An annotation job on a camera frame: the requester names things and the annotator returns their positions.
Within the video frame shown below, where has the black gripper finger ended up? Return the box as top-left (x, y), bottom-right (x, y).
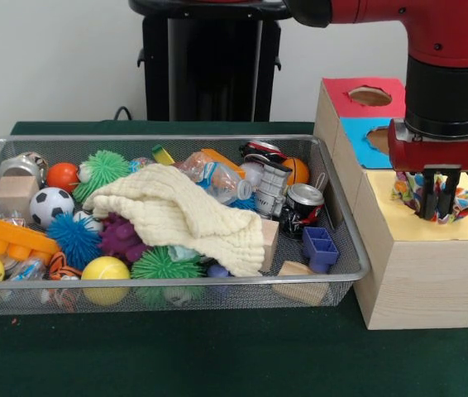
top-left (438, 171), bottom-right (462, 224)
top-left (418, 169), bottom-right (437, 220)

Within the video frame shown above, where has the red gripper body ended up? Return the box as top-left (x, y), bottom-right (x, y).
top-left (386, 117), bottom-right (468, 174)

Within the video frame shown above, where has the cream waffle cloth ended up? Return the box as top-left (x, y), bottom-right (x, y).
top-left (83, 163), bottom-right (266, 277)

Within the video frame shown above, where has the wooden box with three holes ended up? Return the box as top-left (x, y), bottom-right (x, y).
top-left (313, 76), bottom-right (468, 330)

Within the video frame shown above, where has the silver mesh bin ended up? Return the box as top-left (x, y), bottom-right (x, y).
top-left (0, 134), bottom-right (372, 318)

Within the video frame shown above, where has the dark green table cloth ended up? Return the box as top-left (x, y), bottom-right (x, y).
top-left (0, 119), bottom-right (468, 397)

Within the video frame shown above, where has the purple spiky ball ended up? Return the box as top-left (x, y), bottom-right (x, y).
top-left (99, 213), bottom-right (150, 264)

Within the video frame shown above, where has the green spiky ball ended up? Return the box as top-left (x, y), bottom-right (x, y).
top-left (72, 150), bottom-right (131, 203)

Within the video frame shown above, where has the plain yellow ball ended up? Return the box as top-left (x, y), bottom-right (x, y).
top-left (80, 256), bottom-right (131, 306)

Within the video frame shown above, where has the blue spiky ball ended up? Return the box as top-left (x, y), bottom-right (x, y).
top-left (46, 213), bottom-right (103, 270)

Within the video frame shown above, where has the plain orange ball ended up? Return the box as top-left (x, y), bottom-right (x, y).
top-left (46, 162), bottom-right (81, 194)

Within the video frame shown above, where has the black and white soccer ball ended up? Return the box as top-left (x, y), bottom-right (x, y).
top-left (30, 187), bottom-right (75, 228)

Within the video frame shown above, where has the wooden cube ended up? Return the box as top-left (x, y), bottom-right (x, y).
top-left (0, 175), bottom-right (40, 222)

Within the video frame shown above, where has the orange toy brick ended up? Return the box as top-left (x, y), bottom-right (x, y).
top-left (0, 210), bottom-right (61, 262)

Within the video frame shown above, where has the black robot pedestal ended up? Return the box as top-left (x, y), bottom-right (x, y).
top-left (128, 0), bottom-right (303, 122)

